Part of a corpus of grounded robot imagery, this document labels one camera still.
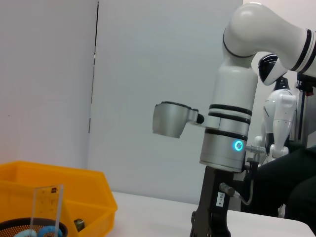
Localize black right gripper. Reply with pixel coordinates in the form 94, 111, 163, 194
189, 165, 235, 237

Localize green plastic wrapper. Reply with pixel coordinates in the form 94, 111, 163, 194
73, 218, 86, 233

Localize clear plastic ruler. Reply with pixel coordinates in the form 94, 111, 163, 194
31, 184, 64, 237

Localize blue scissors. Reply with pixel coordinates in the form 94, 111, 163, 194
14, 225, 64, 237

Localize black mesh pen cup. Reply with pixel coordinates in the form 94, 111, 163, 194
0, 217, 69, 237

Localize black office chair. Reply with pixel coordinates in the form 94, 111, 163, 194
241, 145, 316, 229

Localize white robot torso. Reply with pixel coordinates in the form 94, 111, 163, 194
253, 85, 297, 160

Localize yellow plastic bin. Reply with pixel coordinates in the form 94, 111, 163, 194
0, 160, 118, 237

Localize white robot head black visor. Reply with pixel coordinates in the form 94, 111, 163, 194
258, 53, 289, 86

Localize black equipment stand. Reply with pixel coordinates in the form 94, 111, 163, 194
295, 72, 316, 149

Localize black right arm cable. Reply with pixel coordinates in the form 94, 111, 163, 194
219, 172, 255, 206

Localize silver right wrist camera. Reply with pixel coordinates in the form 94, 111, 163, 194
152, 101, 205, 139

